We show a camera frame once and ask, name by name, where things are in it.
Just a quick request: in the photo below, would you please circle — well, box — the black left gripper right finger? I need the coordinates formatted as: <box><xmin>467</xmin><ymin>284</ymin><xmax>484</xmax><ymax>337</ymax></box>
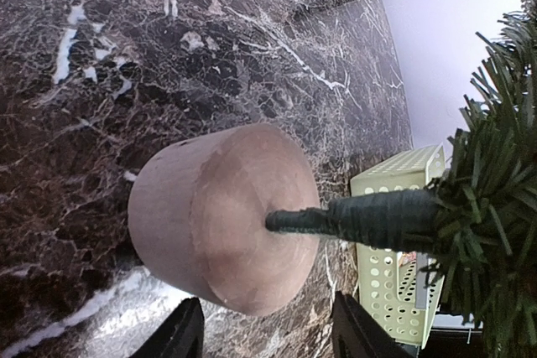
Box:
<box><xmin>331</xmin><ymin>291</ymin><xmax>411</xmax><ymax>358</ymax></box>

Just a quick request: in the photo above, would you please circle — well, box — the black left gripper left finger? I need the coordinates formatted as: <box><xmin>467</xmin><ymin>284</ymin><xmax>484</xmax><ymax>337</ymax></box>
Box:
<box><xmin>131</xmin><ymin>298</ymin><xmax>205</xmax><ymax>358</ymax></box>

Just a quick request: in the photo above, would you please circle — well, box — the green perforated plastic basket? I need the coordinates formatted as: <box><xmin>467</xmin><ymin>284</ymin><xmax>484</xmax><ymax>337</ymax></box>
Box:
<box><xmin>350</xmin><ymin>145</ymin><xmax>445</xmax><ymax>348</ymax></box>

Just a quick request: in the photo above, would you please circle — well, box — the small green christmas tree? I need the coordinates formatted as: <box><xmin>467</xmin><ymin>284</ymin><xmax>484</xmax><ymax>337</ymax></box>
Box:
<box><xmin>265</xmin><ymin>0</ymin><xmax>536</xmax><ymax>357</ymax></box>

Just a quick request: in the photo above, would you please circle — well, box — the pink tree pot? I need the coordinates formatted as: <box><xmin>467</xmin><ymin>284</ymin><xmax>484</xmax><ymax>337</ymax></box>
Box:
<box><xmin>128</xmin><ymin>123</ymin><xmax>320</xmax><ymax>316</ymax></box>

